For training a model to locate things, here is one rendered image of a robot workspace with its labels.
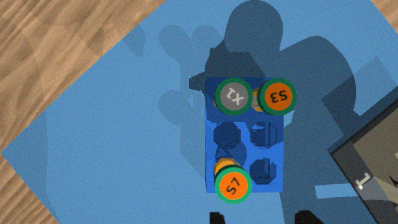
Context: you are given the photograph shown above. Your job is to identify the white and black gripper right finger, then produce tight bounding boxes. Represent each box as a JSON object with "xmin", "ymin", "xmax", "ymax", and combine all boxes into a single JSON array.
[{"xmin": 294, "ymin": 210, "xmax": 324, "ymax": 224}]

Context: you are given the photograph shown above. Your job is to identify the blue tube rack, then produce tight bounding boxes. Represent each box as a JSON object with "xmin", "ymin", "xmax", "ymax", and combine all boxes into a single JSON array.
[{"xmin": 205, "ymin": 77, "xmax": 284, "ymax": 193}]

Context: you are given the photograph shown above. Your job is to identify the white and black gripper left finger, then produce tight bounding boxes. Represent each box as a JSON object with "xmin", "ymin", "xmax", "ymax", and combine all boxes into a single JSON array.
[{"xmin": 209, "ymin": 212, "xmax": 226, "ymax": 224}]

